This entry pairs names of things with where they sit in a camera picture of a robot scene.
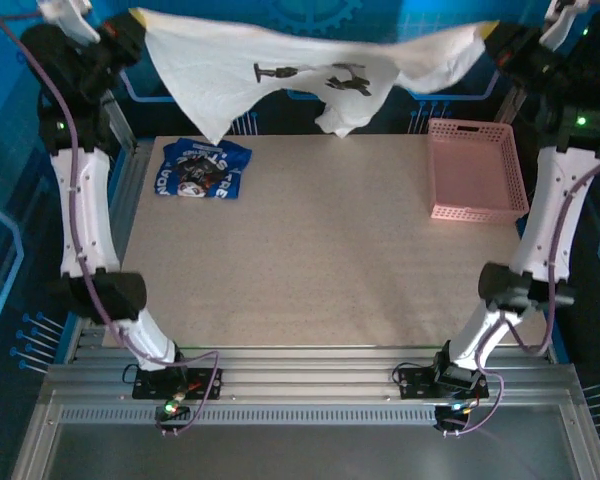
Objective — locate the aluminium profile frame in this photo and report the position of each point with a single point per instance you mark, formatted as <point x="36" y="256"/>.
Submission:
<point x="305" y="375"/>

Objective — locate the blue printed t-shirt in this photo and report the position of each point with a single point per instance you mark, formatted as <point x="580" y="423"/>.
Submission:
<point x="200" y="167"/>

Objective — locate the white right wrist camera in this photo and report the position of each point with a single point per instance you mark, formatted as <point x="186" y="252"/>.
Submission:
<point x="560" y="25"/>

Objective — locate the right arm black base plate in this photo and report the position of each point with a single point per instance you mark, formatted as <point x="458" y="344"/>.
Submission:
<point x="417" y="385"/>

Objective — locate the aluminium frame post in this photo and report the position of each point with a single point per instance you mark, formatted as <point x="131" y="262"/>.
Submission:
<point x="507" y="110"/>
<point x="122" y="130"/>

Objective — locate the white printed t-shirt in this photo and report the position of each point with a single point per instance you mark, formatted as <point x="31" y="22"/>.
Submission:
<point x="205" y="75"/>

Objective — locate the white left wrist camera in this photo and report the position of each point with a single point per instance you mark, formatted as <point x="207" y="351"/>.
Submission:
<point x="65" y="15"/>

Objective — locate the pink plastic basket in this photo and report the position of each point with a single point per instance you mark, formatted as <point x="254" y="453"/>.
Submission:
<point x="519" y="185"/>

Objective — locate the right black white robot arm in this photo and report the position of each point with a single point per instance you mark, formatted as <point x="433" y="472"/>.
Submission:
<point x="550" y="215"/>

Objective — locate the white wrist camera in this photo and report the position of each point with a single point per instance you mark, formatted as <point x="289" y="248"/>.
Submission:
<point x="560" y="25"/>
<point x="65" y="15"/>

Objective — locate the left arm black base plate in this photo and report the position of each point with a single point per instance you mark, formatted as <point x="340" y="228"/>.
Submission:
<point x="150" y="387"/>

